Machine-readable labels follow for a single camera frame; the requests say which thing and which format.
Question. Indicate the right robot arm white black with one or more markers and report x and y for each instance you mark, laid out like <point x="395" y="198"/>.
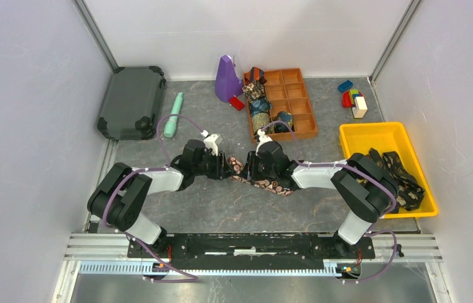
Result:
<point x="368" y="190"/>

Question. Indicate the black pink rose tie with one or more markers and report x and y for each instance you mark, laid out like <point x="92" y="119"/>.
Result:
<point x="274" y="188"/>

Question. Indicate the yellow plastic bin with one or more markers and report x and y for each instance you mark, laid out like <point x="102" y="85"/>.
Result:
<point x="389" y="137"/>

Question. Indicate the small red block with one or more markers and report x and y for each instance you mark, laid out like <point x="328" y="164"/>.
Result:
<point x="236" y="103"/>

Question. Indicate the rolled olive patterned tie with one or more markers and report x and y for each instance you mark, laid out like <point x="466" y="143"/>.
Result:
<point x="259" y="121"/>

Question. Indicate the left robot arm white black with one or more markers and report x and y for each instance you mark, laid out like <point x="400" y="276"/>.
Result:
<point x="118" y="200"/>

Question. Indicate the purple metronome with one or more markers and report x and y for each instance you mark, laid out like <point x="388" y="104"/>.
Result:
<point x="227" y="83"/>

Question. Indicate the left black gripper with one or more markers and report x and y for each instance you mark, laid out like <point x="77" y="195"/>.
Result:
<point x="221" y="168"/>

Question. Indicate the colourful toy block stack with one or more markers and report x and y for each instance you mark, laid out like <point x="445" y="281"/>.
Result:
<point x="356" y="102"/>

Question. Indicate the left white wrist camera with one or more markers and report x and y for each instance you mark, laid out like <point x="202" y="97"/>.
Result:
<point x="211" y="141"/>

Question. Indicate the rolled brown floral tie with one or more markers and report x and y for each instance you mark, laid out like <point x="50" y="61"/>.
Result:
<point x="254" y="91"/>

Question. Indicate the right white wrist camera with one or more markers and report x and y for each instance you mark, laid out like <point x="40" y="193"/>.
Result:
<point x="262" y="137"/>

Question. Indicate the rolled orange black tie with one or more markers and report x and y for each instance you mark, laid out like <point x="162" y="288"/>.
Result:
<point x="255" y="74"/>

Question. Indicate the rolled blue patterned tie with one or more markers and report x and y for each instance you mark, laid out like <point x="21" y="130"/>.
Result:
<point x="257" y="106"/>

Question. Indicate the rolled navy gold tie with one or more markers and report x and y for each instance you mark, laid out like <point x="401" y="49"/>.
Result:
<point x="285" y="124"/>

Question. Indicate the orange compartment tray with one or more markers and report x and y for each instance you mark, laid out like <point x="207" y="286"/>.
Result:
<point x="287" y="92"/>

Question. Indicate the mint green flashlight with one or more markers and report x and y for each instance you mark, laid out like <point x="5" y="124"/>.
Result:
<point x="171" y="124"/>

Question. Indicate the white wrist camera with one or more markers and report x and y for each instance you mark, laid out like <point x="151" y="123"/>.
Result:
<point x="211" y="141"/>
<point x="262" y="137"/>

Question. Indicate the dark paisley ties in bin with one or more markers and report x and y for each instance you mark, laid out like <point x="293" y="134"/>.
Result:
<point x="410" y="193"/>

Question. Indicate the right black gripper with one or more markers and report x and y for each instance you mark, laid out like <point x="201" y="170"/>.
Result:
<point x="250" y="170"/>

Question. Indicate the dark green suitcase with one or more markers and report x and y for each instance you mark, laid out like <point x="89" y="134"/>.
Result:
<point x="131" y="105"/>

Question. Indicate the blue toy brick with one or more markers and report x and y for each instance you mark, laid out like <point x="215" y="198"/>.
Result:
<point x="345" y="86"/>

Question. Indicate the aluminium rail frame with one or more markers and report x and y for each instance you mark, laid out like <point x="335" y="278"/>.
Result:
<point x="107" y="254"/>

